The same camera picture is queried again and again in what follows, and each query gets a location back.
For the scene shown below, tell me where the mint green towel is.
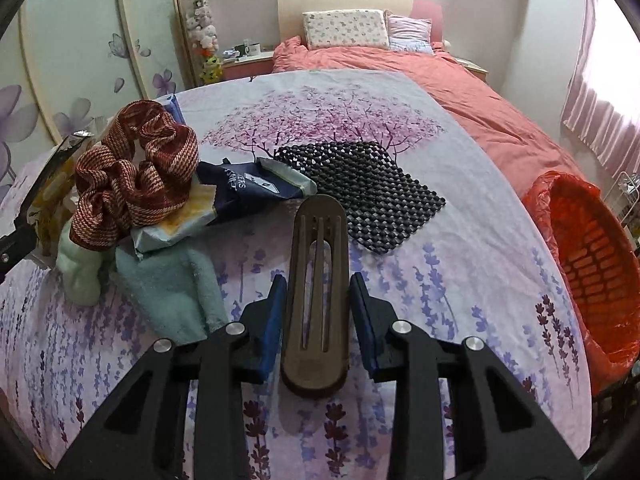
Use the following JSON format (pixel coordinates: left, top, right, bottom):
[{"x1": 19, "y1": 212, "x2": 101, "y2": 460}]
[{"x1": 56, "y1": 222, "x2": 229, "y2": 344}]

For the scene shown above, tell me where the red plaid scrunchie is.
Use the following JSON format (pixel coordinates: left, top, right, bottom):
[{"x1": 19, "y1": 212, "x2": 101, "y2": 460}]
[{"x1": 70, "y1": 100, "x2": 198, "y2": 252}]

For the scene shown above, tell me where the brown wooden slotted tray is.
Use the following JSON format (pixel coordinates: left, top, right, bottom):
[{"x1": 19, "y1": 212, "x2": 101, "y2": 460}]
[{"x1": 281, "y1": 195, "x2": 349, "y2": 398}]

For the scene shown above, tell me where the yellow white snack wrapper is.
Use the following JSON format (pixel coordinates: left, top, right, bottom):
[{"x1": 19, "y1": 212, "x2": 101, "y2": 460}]
[{"x1": 131, "y1": 183, "x2": 217, "y2": 260}]

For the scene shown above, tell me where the blue tissue pack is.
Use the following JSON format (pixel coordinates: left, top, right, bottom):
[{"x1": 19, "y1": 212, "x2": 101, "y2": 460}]
[{"x1": 156, "y1": 94, "x2": 186, "y2": 125}]

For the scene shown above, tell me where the dark blue snack wrapper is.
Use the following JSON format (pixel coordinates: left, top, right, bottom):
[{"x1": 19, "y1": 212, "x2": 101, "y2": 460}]
[{"x1": 196, "y1": 157, "x2": 317, "y2": 226}]

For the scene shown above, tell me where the black mesh anti-slip mat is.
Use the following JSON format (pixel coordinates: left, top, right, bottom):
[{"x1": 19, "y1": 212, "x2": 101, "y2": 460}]
[{"x1": 274, "y1": 141, "x2": 446, "y2": 255}]

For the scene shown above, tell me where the orange plastic trash basket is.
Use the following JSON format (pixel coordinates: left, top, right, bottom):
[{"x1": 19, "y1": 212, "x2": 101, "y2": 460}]
[{"x1": 522, "y1": 171, "x2": 639, "y2": 396}]

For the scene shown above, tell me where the floral purple tablecloth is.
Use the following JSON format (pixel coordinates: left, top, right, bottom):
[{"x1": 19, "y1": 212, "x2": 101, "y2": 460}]
[{"x1": 1, "y1": 70, "x2": 591, "y2": 479}]

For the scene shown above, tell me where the glass floral wardrobe door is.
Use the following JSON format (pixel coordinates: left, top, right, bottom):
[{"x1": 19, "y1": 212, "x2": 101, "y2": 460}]
[{"x1": 1, "y1": 0, "x2": 192, "y2": 188}]

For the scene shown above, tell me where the coral pink bed duvet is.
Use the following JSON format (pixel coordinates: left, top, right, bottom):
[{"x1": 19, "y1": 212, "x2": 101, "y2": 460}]
[{"x1": 273, "y1": 36, "x2": 586, "y2": 196}]

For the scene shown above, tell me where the pink white nightstand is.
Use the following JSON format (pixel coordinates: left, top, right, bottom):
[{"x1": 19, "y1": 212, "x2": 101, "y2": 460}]
[{"x1": 222, "y1": 51, "x2": 273, "y2": 81}]

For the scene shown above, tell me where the plush toy flower stand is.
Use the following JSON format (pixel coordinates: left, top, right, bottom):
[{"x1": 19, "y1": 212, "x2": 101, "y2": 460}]
[{"x1": 184, "y1": 0, "x2": 224, "y2": 84}]

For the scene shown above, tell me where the pink window curtain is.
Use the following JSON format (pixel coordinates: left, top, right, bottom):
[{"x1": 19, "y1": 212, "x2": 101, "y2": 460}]
[{"x1": 562, "y1": 0, "x2": 639, "y2": 177}]

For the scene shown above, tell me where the right side nightstand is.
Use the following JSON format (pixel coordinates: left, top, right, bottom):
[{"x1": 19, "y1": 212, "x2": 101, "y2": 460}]
[{"x1": 448, "y1": 55, "x2": 488, "y2": 82}]

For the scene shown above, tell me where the cream pink headboard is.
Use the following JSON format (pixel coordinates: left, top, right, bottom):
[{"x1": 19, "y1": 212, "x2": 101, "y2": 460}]
[{"x1": 276, "y1": 0, "x2": 445, "y2": 47}]

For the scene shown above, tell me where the white floral pillow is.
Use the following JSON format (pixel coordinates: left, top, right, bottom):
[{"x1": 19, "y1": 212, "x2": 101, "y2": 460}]
[{"x1": 303, "y1": 9, "x2": 390, "y2": 50}]

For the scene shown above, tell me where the pink striped pillow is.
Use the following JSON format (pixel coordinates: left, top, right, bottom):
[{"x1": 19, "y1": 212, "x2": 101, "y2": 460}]
[{"x1": 384, "y1": 11, "x2": 434, "y2": 55}]

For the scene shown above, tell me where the white wire rack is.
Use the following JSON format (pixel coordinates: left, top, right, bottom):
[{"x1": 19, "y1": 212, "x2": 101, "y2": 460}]
[{"x1": 604, "y1": 170, "x2": 639, "y2": 250}]

